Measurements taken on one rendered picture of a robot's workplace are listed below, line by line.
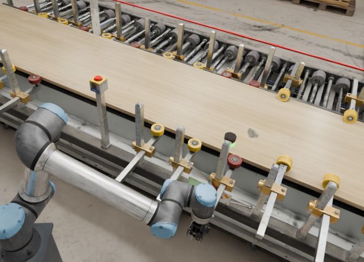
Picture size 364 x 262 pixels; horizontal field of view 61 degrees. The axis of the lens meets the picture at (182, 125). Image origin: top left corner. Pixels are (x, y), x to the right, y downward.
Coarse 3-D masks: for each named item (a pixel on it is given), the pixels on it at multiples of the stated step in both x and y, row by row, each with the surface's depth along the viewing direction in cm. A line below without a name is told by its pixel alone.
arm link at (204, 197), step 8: (200, 184) 121; (208, 184) 122; (192, 192) 120; (200, 192) 119; (208, 192) 119; (216, 192) 120; (192, 200) 119; (200, 200) 117; (208, 200) 117; (216, 200) 120; (192, 208) 126; (200, 208) 120; (208, 208) 119; (200, 216) 123; (208, 216) 123
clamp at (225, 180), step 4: (212, 176) 167; (224, 176) 167; (216, 180) 165; (220, 180) 165; (224, 180) 165; (228, 180) 165; (216, 184) 167; (224, 184) 164; (228, 184) 163; (232, 184) 164; (228, 188) 165; (232, 188) 166
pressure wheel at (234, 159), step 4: (232, 156) 174; (236, 156) 174; (228, 160) 172; (232, 160) 172; (236, 160) 172; (240, 160) 172; (228, 164) 172; (232, 164) 170; (236, 164) 170; (240, 164) 171
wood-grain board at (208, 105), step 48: (0, 48) 243; (48, 48) 249; (96, 48) 255; (144, 96) 210; (192, 96) 215; (240, 96) 219; (240, 144) 183; (288, 144) 186; (336, 144) 189; (336, 192) 161
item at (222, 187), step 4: (232, 168) 173; (228, 172) 171; (232, 172) 171; (228, 176) 169; (220, 184) 164; (220, 188) 162; (224, 188) 162; (220, 192) 160; (220, 196) 159; (216, 204) 155
